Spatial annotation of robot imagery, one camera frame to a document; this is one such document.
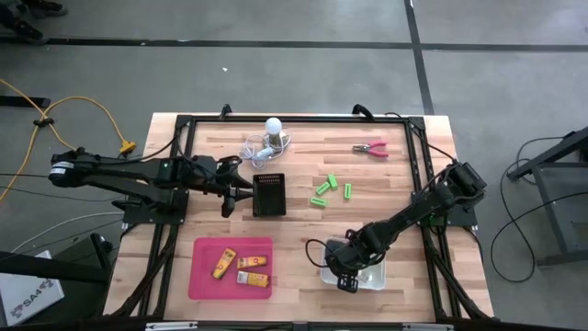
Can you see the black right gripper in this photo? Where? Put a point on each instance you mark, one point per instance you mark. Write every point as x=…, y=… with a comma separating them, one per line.
x=360, y=253

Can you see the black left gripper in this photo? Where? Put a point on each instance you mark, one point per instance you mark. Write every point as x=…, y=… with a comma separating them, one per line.
x=228, y=202

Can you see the black slotted plastic basket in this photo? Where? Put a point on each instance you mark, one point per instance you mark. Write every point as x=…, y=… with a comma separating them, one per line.
x=269, y=197

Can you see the white plastic bin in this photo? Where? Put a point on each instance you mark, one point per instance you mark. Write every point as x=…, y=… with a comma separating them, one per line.
x=376, y=280

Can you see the green eraser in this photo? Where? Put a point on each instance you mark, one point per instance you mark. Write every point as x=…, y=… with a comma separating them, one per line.
x=332, y=181
x=323, y=188
x=347, y=190
x=318, y=201

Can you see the yellow tube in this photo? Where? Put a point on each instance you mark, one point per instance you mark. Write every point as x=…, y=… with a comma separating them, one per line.
x=223, y=263

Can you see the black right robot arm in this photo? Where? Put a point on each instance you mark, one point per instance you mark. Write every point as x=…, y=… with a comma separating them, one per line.
x=413, y=216

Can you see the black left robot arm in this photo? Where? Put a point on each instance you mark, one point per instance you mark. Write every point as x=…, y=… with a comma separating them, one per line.
x=138, y=177

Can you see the white light bulb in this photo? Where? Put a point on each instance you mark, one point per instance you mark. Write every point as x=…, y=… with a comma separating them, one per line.
x=273, y=125

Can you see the pink plastic tray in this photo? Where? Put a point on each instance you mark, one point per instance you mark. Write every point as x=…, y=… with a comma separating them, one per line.
x=202, y=285

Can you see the black floor stand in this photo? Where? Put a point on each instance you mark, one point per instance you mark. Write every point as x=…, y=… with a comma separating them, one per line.
x=55, y=271

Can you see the black metal cart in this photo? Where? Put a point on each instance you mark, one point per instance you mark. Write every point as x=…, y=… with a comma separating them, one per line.
x=565, y=211

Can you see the black floor bar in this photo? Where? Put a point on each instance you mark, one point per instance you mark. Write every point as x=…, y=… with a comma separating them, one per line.
x=27, y=102

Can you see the white printed box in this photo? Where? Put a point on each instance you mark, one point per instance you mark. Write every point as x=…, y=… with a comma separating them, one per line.
x=27, y=294

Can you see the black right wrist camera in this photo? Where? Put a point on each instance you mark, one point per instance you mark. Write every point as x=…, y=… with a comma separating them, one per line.
x=334, y=252

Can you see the black metal table frame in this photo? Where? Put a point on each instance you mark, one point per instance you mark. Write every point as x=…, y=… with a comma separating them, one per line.
x=298, y=119

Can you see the grey metal bracket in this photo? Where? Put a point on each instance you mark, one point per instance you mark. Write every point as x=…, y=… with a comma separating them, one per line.
x=427, y=327
x=170, y=326

